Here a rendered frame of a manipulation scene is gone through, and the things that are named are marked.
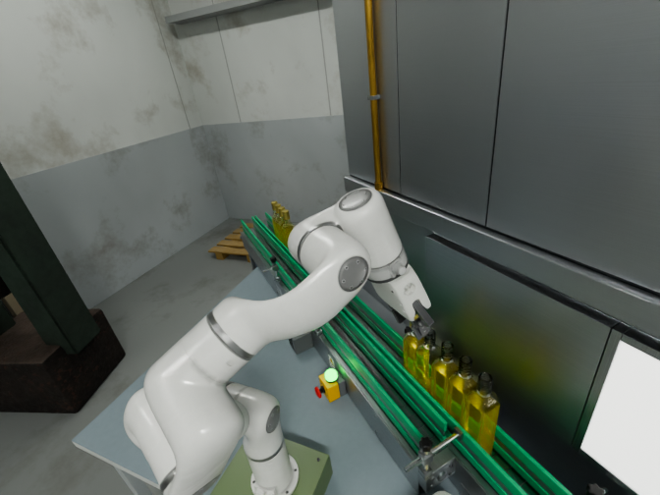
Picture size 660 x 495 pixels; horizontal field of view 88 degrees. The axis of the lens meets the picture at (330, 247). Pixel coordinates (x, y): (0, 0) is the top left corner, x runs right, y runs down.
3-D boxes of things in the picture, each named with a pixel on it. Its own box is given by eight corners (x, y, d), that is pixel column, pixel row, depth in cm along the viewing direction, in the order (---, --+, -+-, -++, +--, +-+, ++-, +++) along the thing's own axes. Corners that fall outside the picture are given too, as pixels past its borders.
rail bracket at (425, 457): (463, 454, 86) (466, 422, 80) (410, 493, 80) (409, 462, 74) (454, 444, 88) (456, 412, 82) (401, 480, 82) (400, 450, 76)
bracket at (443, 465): (456, 474, 88) (458, 459, 85) (427, 496, 85) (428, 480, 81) (446, 463, 91) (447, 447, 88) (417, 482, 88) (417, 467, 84)
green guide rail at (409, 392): (446, 442, 89) (447, 422, 85) (443, 444, 88) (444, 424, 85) (254, 227, 230) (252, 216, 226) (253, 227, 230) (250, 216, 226)
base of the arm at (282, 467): (282, 524, 81) (270, 489, 74) (236, 509, 85) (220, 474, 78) (305, 460, 94) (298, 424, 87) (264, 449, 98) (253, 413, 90)
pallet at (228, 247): (326, 235, 410) (325, 227, 405) (295, 269, 347) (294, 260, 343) (247, 228, 456) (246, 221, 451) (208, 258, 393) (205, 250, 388)
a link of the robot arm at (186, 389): (249, 329, 59) (303, 399, 53) (153, 419, 56) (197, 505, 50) (196, 306, 44) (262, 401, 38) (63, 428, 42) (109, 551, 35)
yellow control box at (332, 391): (347, 394, 121) (345, 380, 117) (328, 405, 118) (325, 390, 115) (337, 381, 127) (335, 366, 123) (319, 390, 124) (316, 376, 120)
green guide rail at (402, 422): (423, 457, 86) (424, 437, 82) (420, 459, 86) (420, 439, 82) (245, 230, 228) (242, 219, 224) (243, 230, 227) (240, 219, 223)
